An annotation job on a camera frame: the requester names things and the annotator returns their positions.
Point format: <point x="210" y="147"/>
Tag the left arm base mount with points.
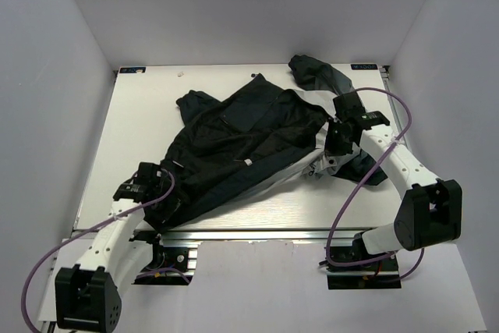
<point x="173" y="260"/>

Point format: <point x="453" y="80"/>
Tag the aluminium right side rail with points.
<point x="395" y="107"/>

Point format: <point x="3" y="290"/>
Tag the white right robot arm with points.
<point x="431" y="208"/>

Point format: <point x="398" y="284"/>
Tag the dark navy and grey jacket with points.
<point x="259" y="138"/>

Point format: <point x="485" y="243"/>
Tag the blue label sticker right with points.
<point x="364" y="66"/>

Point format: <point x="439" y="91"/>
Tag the aluminium front table rail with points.
<point x="248" y="235"/>

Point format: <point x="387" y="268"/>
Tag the blue label sticker left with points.
<point x="132" y="70"/>

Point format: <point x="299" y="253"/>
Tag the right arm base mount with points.
<point x="381" y="274"/>

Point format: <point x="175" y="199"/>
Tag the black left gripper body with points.
<point x="157" y="214"/>

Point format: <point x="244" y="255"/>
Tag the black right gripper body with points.
<point x="336" y="143"/>

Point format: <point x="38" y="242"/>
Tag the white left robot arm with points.
<point x="88" y="295"/>

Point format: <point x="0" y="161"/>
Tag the blue label sticker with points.
<point x="364" y="66"/>
<point x="132" y="70"/>

